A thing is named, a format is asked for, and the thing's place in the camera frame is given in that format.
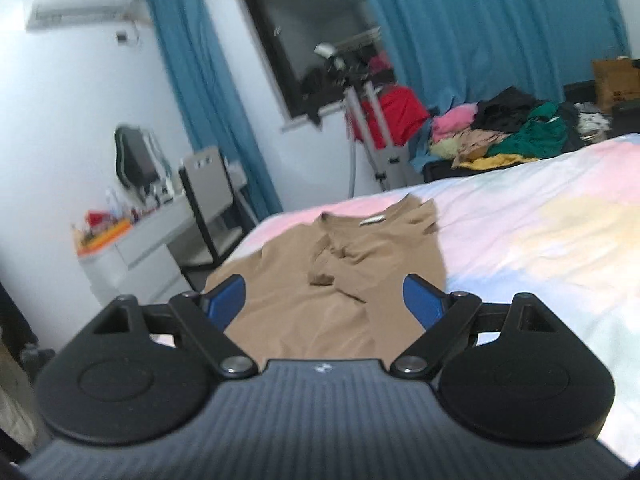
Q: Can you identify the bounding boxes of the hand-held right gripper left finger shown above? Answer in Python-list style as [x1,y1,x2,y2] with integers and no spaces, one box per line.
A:
[91,274,258,377]

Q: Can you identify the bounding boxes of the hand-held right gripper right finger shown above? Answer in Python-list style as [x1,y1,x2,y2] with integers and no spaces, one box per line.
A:
[390,273,557,380]

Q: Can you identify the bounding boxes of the tan t-shirt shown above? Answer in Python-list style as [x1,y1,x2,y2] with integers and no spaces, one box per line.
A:
[204,194,449,361]

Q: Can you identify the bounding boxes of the grey clothes rack stand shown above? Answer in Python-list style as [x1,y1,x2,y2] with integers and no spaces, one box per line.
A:
[345,80,422,192]

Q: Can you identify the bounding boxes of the white dresser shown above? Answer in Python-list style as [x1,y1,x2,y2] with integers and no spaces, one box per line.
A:
[77,194,197,308]

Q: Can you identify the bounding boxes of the grey chair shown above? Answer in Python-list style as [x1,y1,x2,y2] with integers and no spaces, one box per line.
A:
[178,146,261,269]

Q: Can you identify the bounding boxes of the pastel tie-dye bed sheet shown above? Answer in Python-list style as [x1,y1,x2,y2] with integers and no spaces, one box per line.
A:
[150,133,640,471]

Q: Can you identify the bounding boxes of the clutter of small desk bottles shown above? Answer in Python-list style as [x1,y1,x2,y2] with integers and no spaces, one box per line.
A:
[71,186,176,256]

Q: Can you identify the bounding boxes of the yellow garment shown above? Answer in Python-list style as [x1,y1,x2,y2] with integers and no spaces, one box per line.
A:
[457,154,540,171]

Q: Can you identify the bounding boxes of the beige garment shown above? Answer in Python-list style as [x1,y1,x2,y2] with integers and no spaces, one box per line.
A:
[451,129,512,168]

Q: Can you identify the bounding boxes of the vanity mirror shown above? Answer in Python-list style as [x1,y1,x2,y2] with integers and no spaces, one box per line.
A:
[114,125,172,192]

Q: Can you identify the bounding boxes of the pink garment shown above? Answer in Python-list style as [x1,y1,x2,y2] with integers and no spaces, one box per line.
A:
[430,103,480,144]

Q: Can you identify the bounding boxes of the red garment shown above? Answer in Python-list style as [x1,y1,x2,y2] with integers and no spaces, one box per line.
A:
[352,85,431,148]

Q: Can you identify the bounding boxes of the green garment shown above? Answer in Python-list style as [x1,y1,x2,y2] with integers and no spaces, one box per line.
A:
[486,102,570,159]

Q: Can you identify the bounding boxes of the black garment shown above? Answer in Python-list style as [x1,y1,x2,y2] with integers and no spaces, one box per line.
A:
[472,86,547,132]

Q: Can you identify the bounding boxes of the blue curtain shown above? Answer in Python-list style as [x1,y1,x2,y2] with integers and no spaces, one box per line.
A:
[145,0,284,223]
[358,0,632,117]

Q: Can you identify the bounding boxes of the dark window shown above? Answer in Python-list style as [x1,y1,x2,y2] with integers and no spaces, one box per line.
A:
[228,0,397,126]

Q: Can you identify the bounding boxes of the cardboard box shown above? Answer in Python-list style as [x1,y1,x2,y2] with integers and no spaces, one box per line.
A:
[592,56,640,114]

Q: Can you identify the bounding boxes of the white air conditioner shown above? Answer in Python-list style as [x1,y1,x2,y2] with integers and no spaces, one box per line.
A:
[26,0,152,31]

